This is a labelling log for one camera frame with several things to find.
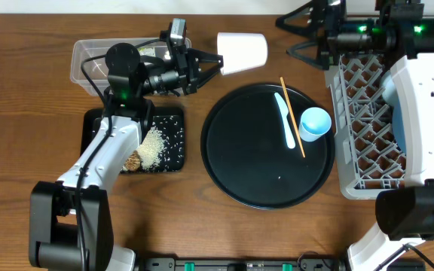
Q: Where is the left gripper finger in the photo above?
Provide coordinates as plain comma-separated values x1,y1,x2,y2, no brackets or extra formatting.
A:
192,62,223,93
188,48,223,66

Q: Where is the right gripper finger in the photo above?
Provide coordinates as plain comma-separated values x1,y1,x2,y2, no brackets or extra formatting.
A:
275,1,317,38
286,41,321,69

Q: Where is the wooden chopstick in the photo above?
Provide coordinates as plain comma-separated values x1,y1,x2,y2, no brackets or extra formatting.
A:
280,76,306,158

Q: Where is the pink cup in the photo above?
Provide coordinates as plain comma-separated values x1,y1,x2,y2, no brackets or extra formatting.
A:
217,32,268,75

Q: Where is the light blue cup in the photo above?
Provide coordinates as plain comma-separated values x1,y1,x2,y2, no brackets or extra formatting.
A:
298,107,332,142

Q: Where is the brown food lump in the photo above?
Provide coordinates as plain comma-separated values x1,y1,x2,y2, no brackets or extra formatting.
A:
122,151,141,172

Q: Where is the dark blue plate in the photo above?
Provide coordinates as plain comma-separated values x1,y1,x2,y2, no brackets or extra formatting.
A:
392,102,406,153

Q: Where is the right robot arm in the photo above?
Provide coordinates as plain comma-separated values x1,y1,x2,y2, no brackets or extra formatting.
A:
276,1,434,270

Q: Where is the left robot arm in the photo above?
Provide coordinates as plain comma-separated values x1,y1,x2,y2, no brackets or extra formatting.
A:
29,32,224,270

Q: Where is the grey dishwasher rack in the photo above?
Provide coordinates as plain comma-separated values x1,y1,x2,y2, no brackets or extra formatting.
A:
324,52,434,200

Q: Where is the black rectangular tray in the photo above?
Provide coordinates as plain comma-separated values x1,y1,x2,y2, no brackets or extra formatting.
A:
80,106,186,174

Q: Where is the round black tray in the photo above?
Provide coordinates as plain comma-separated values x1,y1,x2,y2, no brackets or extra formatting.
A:
200,83,335,209

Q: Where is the white bowl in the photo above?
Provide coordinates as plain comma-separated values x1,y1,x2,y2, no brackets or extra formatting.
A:
380,71,399,107

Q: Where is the clear plastic bin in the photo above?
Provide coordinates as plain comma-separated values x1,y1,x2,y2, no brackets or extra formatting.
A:
69,36,193,97

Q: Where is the pile of white rice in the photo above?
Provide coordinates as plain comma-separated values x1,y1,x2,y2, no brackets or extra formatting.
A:
136,127,166,171

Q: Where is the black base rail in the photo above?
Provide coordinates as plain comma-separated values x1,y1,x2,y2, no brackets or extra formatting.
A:
135,253,349,271

